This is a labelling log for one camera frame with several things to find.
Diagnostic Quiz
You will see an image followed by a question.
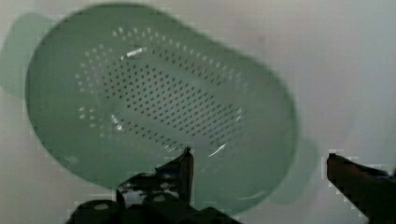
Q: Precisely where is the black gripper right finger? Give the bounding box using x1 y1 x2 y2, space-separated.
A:
326 153 395 224

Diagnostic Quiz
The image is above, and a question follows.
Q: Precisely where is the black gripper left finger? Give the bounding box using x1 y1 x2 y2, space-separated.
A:
65 147 242 224

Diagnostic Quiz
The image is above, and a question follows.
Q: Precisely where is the green plastic strainer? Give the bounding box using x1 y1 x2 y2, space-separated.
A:
1 3 317 214

